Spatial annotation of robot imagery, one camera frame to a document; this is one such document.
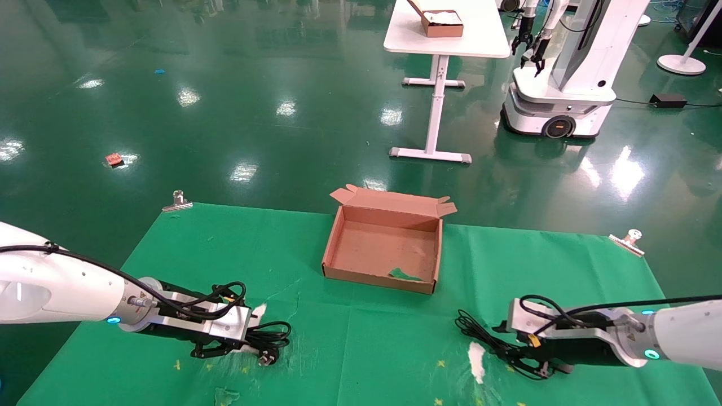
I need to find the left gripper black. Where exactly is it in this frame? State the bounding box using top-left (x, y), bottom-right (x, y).
top-left (137, 323), bottom-right (252, 360)

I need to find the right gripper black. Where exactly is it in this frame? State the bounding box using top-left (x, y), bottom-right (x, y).
top-left (492, 320), bottom-right (628, 379)

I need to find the black wired mouse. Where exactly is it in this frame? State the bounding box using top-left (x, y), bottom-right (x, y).
top-left (454, 309), bottom-right (551, 379)

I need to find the black power cable with plug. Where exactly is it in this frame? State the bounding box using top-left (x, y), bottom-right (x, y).
top-left (245, 320), bottom-right (292, 367)

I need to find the open brown cardboard box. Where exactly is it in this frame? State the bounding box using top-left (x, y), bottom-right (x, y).
top-left (322, 184), bottom-right (457, 295)

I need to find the small brown cardboard box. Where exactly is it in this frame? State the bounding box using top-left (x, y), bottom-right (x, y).
top-left (407, 0), bottom-right (464, 39)

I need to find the green table cloth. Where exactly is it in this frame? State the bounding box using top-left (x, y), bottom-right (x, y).
top-left (17, 202), bottom-right (720, 406)

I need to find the silver binder clip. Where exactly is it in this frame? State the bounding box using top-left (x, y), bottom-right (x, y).
top-left (609, 229), bottom-right (645, 258)
top-left (162, 190), bottom-right (193, 213)

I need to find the white wheeled robot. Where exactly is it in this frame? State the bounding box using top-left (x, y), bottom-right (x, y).
top-left (501, 0), bottom-right (650, 140)

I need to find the black power adapter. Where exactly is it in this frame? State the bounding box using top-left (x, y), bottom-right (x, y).
top-left (649, 93), bottom-right (688, 109)

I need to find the white table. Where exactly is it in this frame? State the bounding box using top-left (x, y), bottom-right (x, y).
top-left (384, 0), bottom-right (512, 165)

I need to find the white floor stand round base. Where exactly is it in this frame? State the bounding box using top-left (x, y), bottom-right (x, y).
top-left (657, 0), bottom-right (722, 76)

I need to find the dark cabinet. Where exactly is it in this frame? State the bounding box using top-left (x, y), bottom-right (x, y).
top-left (675, 0), bottom-right (722, 48)

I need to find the right wrist grey camera box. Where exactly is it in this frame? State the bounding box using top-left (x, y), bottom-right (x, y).
top-left (506, 298), bottom-right (621, 341)

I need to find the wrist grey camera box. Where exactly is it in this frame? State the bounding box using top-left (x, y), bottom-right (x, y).
top-left (161, 290), bottom-right (253, 343)
top-left (506, 298), bottom-right (621, 341)

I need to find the left wrist grey camera box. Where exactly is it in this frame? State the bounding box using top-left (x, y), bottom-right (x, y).
top-left (161, 290), bottom-right (253, 343)

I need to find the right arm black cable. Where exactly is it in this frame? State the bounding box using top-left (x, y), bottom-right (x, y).
top-left (519, 294), bottom-right (722, 333)

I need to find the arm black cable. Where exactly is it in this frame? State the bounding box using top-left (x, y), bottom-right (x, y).
top-left (519, 294), bottom-right (722, 333)
top-left (0, 242), bottom-right (248, 321)

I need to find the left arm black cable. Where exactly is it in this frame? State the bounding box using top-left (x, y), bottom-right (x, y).
top-left (0, 242), bottom-right (248, 321)

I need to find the blue cable bundle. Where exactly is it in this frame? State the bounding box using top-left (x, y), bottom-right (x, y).
top-left (649, 0), bottom-right (683, 24)

